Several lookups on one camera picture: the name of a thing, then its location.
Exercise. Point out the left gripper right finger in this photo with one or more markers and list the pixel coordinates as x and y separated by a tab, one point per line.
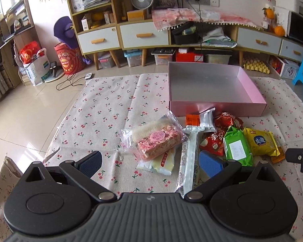
221	174

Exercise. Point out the pale yellow cake packet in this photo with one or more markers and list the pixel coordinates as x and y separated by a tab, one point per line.
162	164

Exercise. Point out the green snack bag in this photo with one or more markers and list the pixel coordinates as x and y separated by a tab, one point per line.
236	147

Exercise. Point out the black open case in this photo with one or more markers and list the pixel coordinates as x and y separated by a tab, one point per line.
185	34

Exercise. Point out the red storage box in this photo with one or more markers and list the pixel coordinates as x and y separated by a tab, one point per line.
190	56

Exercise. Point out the wooden TV cabinet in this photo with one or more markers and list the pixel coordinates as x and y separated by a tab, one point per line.
110	25

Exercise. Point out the yellow egg tray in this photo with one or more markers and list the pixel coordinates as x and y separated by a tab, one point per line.
255	64

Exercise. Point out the purple hat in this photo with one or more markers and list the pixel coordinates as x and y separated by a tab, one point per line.
64	32

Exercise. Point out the orange fruit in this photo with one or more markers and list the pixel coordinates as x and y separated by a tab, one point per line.
279	31

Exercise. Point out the pink cardboard box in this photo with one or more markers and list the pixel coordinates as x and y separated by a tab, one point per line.
197	87

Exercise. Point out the red cartoon barrel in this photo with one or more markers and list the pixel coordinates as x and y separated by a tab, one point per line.
70	59

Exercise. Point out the red snack bag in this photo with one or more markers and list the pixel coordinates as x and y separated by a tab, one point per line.
226	120
213	142

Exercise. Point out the cherry print floor cloth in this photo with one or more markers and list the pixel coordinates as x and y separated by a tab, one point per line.
53	126

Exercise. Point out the orange and white sachet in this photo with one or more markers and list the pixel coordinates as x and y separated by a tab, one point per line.
204	120

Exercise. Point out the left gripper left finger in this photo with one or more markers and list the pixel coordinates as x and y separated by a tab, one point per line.
79	174

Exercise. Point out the yellow snack bag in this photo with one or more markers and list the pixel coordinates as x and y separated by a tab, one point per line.
261	143

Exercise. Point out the long silver snack bar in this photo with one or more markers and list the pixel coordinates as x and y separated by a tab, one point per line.
189	163

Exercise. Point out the pink rice cake packet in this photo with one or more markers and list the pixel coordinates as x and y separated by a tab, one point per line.
149	141

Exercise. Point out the orange barcode snack packet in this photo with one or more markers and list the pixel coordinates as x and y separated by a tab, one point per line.
279	158

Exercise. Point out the pink cloth on cabinet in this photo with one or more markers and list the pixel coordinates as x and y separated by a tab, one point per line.
171	18

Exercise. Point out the white shopping bag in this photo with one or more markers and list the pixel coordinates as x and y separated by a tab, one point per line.
39	68

